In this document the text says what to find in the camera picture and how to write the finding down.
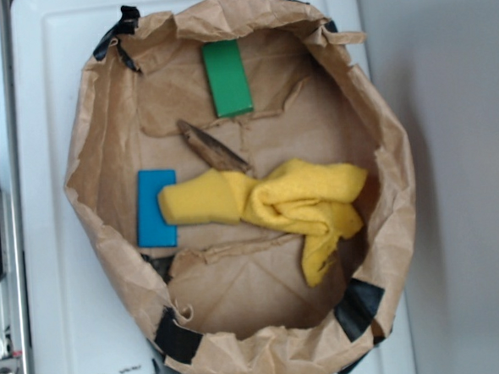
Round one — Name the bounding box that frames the yellow microfiber cloth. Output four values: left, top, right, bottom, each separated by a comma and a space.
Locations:
157, 158, 368, 288

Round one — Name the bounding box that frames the brown wood piece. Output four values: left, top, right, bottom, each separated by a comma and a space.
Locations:
176, 119, 251, 173

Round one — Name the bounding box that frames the green rectangular block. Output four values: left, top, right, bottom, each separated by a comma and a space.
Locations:
201, 40, 253, 118

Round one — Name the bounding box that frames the blue rectangular block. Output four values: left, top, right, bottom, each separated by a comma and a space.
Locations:
137, 169, 178, 248

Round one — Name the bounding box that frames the white plastic tray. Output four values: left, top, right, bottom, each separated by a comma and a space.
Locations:
7, 0, 419, 374

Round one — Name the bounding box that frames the metal frame rail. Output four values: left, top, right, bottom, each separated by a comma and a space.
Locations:
0, 0, 34, 374

